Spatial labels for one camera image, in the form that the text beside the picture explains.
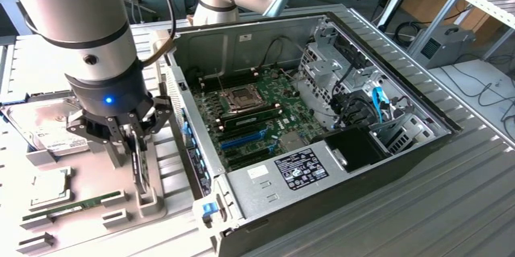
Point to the blue case latch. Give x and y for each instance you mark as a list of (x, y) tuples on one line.
[(208, 208)]

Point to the silver chipset heatsink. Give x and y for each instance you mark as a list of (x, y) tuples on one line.
[(294, 142)]

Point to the silver CPU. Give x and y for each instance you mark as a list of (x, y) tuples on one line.
[(50, 186)]

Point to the silver power supply unit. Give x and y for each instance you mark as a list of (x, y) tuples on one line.
[(262, 196)]

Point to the grey control box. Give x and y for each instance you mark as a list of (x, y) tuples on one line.
[(442, 49)]

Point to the graphics card with fan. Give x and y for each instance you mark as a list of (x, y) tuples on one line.
[(143, 175)]

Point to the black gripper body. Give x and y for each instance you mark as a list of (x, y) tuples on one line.
[(108, 94)]

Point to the silver hard disk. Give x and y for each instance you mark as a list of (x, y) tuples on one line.
[(32, 118)]

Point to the office chair base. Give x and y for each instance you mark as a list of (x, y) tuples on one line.
[(146, 9)]

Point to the green RAM stick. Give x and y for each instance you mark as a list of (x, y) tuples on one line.
[(72, 207)]

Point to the labelled RAM stick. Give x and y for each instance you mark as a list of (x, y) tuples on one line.
[(246, 122)]

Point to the green motherboard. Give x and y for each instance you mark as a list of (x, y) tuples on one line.
[(282, 88)]

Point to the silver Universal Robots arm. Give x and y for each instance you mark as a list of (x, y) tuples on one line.
[(80, 12)]

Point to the grey parts rack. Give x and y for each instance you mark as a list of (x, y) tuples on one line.
[(92, 184)]

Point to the silver drive cage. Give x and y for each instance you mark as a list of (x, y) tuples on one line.
[(322, 67)]

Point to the aluminium frame table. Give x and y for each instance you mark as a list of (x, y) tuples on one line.
[(491, 0)]

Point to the CPU socket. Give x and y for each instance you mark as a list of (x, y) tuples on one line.
[(243, 98)]

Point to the silver disk bay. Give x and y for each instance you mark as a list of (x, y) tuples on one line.
[(396, 139)]

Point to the open black PC case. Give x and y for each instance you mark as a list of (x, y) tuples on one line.
[(322, 224)]

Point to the blue expansion slot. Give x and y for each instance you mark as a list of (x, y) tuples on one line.
[(242, 140)]

